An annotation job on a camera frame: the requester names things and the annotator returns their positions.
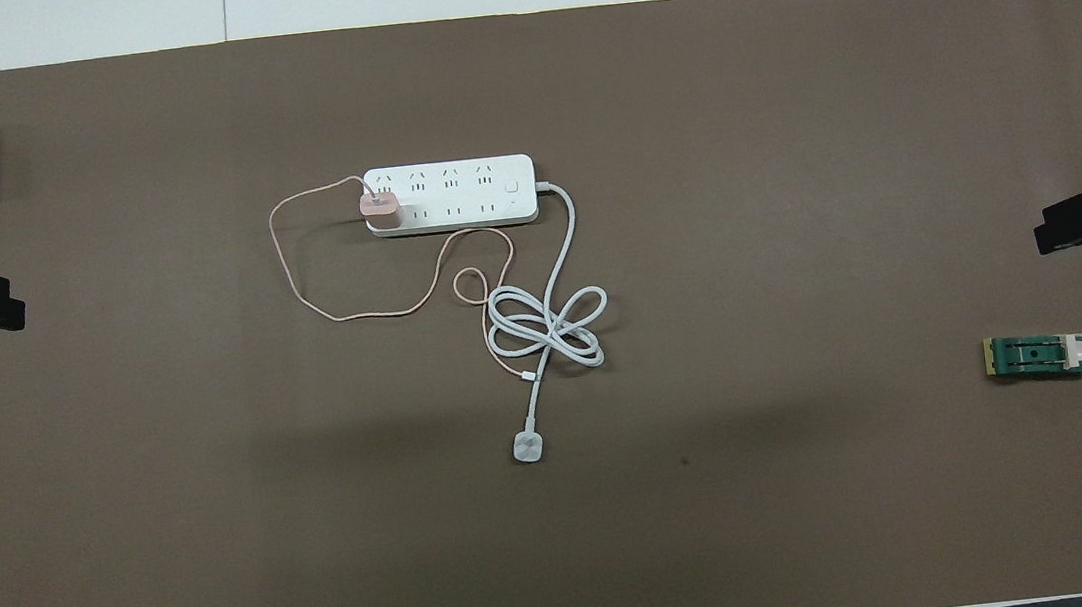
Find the white power cord with plug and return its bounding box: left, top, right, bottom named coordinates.
left=470, top=175, right=626, bottom=468

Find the white power strip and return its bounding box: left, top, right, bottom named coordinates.
left=360, top=151, right=540, bottom=240

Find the pink charger adapter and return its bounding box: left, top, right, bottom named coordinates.
left=359, top=190, right=405, bottom=233

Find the pink charging cable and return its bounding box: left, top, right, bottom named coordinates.
left=265, top=158, right=542, bottom=407

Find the green knife switch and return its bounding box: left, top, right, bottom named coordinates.
left=981, top=327, right=1082, bottom=388

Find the brown table mat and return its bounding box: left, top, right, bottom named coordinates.
left=0, top=0, right=1082, bottom=607

